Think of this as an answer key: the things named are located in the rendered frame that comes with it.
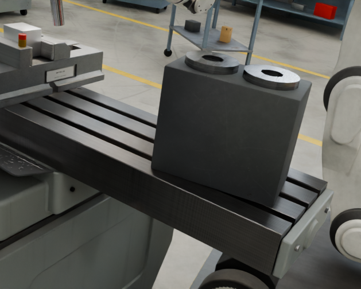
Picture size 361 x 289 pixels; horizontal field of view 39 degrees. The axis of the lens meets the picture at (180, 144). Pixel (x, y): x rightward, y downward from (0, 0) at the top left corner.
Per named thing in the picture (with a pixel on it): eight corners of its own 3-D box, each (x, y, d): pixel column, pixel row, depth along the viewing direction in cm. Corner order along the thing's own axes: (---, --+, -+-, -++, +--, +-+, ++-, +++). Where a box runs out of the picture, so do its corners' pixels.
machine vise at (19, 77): (63, 63, 133) (65, 22, 129) (106, 79, 127) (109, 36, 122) (-58, 89, 106) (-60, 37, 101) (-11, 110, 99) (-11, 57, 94)
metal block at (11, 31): (22, 48, 114) (22, 22, 111) (41, 55, 111) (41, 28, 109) (3, 51, 110) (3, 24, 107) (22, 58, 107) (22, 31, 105)
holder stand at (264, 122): (175, 144, 98) (191, 43, 89) (286, 178, 91) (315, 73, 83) (149, 168, 87) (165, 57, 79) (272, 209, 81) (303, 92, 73)
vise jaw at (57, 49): (32, 44, 120) (33, 27, 119) (70, 57, 115) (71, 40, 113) (12, 47, 116) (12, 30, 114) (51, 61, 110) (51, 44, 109)
